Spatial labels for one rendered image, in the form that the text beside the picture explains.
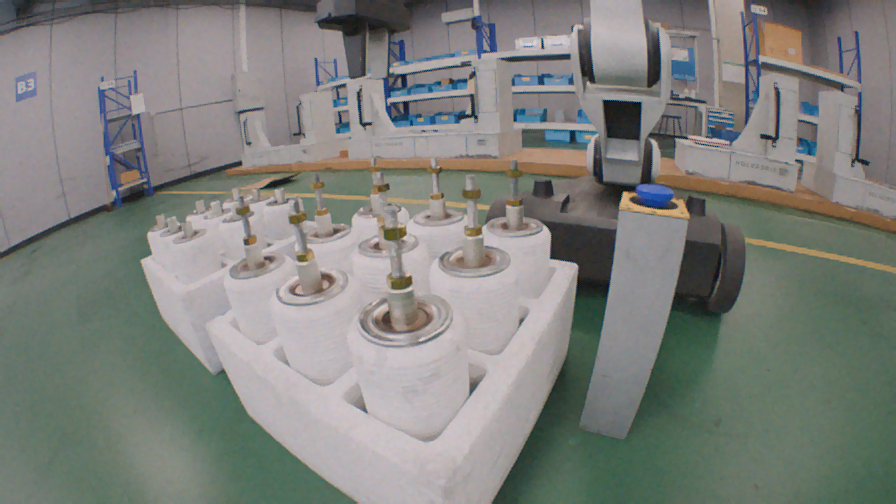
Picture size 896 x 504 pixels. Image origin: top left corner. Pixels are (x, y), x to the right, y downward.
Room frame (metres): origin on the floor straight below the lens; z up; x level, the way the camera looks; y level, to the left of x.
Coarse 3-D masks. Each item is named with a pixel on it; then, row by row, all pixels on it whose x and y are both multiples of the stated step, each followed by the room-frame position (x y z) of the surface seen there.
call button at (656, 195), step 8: (648, 184) 0.31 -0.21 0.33; (640, 192) 0.30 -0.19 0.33; (648, 192) 0.29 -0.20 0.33; (656, 192) 0.28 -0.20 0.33; (664, 192) 0.28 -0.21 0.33; (672, 192) 0.28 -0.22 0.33; (640, 200) 0.30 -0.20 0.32; (648, 200) 0.29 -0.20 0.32; (656, 200) 0.28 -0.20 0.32; (664, 200) 0.28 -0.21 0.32
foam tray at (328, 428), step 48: (240, 336) 0.30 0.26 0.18; (528, 336) 0.29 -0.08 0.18; (240, 384) 0.30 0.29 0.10; (288, 384) 0.23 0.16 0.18; (336, 384) 0.23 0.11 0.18; (480, 384) 0.22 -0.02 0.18; (528, 384) 0.26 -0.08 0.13; (288, 432) 0.24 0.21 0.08; (336, 432) 0.18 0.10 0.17; (384, 432) 0.17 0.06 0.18; (480, 432) 0.17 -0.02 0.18; (528, 432) 0.28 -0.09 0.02; (336, 480) 0.21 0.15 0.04; (384, 480) 0.16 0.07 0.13; (432, 480) 0.13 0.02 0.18; (480, 480) 0.17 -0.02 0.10
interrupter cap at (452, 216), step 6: (450, 210) 0.52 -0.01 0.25; (456, 210) 0.51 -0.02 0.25; (414, 216) 0.49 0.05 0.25; (420, 216) 0.49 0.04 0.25; (426, 216) 0.50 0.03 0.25; (450, 216) 0.49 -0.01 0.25; (456, 216) 0.48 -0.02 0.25; (462, 216) 0.48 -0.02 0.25; (414, 222) 0.47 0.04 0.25; (420, 222) 0.46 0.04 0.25; (426, 222) 0.47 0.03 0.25; (432, 222) 0.46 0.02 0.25; (438, 222) 0.46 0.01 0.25; (444, 222) 0.45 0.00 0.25; (450, 222) 0.46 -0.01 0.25; (456, 222) 0.46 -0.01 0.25
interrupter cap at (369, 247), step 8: (368, 240) 0.41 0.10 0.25; (376, 240) 0.41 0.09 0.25; (408, 240) 0.40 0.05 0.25; (416, 240) 0.39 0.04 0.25; (360, 248) 0.38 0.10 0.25; (368, 248) 0.38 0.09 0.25; (376, 248) 0.38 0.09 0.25; (408, 248) 0.37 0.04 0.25; (368, 256) 0.36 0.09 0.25; (376, 256) 0.36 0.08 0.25; (384, 256) 0.35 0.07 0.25
